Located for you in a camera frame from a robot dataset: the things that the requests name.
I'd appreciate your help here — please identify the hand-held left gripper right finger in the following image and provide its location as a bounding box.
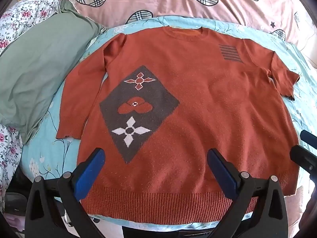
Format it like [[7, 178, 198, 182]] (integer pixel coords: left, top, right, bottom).
[[207, 148, 289, 238]]

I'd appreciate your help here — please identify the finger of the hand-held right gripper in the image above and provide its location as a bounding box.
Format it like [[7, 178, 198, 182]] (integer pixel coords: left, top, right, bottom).
[[290, 144, 317, 176], [300, 130, 317, 150]]

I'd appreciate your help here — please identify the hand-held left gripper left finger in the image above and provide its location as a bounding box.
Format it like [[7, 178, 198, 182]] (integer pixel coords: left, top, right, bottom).
[[26, 147, 107, 238]]

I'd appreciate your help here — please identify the orange knit sweater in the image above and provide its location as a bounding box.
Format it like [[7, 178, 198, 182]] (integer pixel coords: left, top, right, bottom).
[[56, 26, 301, 225]]

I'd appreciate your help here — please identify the light blue floral bed sheet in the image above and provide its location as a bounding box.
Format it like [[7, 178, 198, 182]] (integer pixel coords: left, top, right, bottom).
[[21, 16, 317, 231]]

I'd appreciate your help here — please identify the green pillow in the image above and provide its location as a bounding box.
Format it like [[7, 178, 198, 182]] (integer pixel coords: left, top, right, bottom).
[[0, 0, 107, 145]]

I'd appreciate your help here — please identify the white floral quilt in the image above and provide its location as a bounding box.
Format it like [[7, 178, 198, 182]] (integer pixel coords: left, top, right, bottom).
[[0, 0, 73, 201]]

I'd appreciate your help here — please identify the pink quilt with plaid hearts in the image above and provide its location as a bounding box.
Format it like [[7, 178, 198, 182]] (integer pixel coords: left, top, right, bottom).
[[67, 0, 317, 67]]

